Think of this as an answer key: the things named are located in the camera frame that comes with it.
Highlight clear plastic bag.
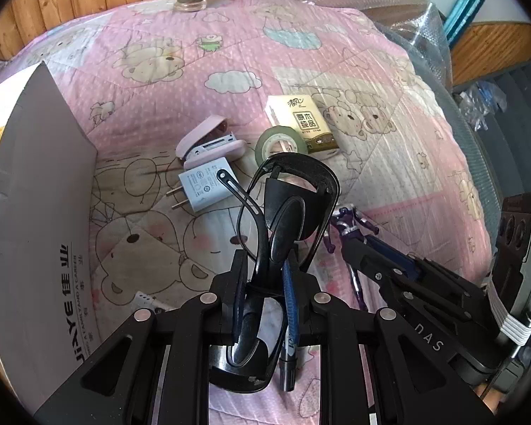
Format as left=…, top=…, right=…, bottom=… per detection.
left=458, top=81, right=507, bottom=131

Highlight green tape roll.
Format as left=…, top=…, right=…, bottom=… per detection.
left=254, top=126, right=309, bottom=166

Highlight black sunglasses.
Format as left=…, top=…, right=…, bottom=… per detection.
left=209, top=153, right=341, bottom=393

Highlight pink stapler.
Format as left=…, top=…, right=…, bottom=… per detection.
left=175, top=114, right=247, bottom=171

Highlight white USB charger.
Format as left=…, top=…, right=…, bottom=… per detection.
left=167, top=157, right=237, bottom=212

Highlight bubble wrap sheet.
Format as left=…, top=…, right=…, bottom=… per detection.
left=299, top=0, right=501, bottom=241

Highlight teal metal bars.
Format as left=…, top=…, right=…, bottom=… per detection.
left=443, top=0, right=485, bottom=49

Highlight pink cartoon quilt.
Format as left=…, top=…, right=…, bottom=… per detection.
left=0, top=0, right=504, bottom=425

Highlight white plastic tube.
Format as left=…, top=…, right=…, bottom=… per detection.
left=132, top=291, right=175, bottom=314

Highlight purple silver action figure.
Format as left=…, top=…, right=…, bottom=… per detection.
left=323, top=203, right=380, bottom=311

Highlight black tracking camera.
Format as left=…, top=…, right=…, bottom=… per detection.
left=486, top=193, right=531, bottom=402

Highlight yellow tissue pack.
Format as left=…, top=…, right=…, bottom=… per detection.
left=264, top=94, right=338, bottom=154

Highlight white cardboard box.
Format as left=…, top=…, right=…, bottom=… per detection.
left=0, top=63, right=101, bottom=412

